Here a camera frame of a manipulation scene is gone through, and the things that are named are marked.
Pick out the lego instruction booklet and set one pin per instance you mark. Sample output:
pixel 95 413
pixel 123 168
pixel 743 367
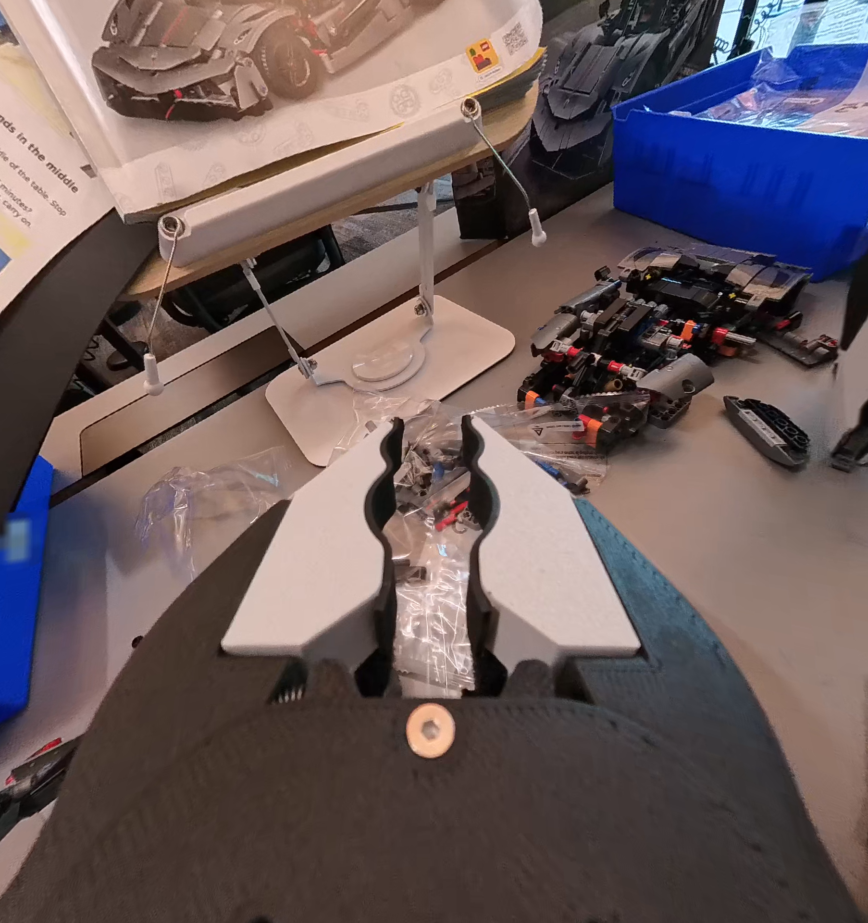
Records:
pixel 297 86

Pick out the blue plastic bin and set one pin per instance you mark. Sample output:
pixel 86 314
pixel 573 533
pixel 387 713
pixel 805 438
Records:
pixel 1 613
pixel 729 187

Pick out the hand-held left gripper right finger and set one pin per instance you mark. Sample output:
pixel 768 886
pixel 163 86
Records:
pixel 556 577

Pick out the clear bags of LEGO parts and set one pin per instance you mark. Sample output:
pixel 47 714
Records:
pixel 210 497

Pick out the grey car lego box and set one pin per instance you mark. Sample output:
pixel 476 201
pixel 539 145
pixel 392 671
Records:
pixel 585 86

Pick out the lego car model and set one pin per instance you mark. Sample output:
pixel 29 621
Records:
pixel 657 324

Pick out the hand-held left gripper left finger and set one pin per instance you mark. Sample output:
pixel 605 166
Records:
pixel 304 577

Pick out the black curved lego piece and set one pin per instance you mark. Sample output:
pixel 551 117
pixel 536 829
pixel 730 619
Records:
pixel 765 432

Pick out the white book stand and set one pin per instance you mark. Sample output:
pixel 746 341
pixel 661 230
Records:
pixel 405 339

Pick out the small grey lego assembly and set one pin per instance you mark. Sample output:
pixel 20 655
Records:
pixel 802 347

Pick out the large clear plastic bag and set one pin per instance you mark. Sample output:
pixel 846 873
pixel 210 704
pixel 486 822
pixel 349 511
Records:
pixel 765 94

